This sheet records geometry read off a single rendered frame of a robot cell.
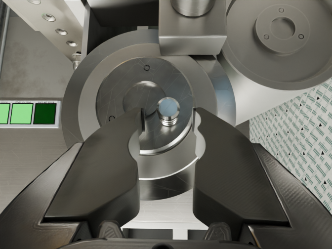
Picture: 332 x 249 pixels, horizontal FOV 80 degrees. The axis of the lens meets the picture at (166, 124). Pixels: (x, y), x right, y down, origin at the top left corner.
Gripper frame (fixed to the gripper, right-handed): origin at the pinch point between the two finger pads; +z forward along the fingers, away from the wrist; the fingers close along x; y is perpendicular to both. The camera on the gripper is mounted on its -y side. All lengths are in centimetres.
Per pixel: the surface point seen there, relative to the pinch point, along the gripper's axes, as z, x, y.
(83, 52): 7.5, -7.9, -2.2
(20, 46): 179, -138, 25
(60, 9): 29.5, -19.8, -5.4
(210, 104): 3.4, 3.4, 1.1
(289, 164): 8.8, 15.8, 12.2
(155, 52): 6.4, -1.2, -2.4
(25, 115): 32, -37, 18
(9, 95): 149, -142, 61
